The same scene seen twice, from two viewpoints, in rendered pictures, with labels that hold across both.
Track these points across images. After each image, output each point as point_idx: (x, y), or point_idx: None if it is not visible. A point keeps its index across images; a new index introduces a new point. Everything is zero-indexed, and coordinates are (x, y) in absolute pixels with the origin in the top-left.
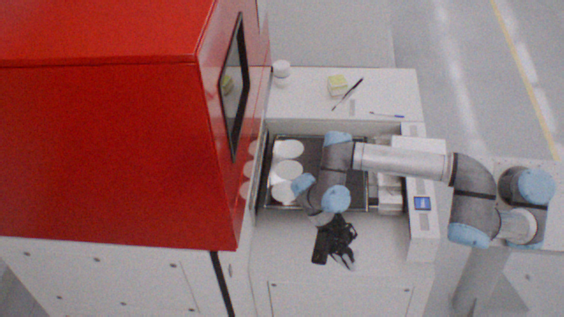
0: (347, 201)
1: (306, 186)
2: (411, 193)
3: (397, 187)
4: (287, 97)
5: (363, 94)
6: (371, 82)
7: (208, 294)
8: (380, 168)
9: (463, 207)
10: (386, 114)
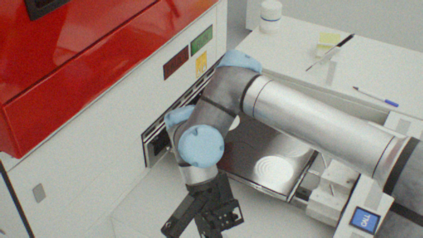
0: (214, 155)
1: (180, 118)
2: (355, 200)
3: (345, 189)
4: (265, 44)
5: (357, 67)
6: (376, 57)
7: (10, 216)
8: (279, 123)
9: (393, 236)
10: (374, 96)
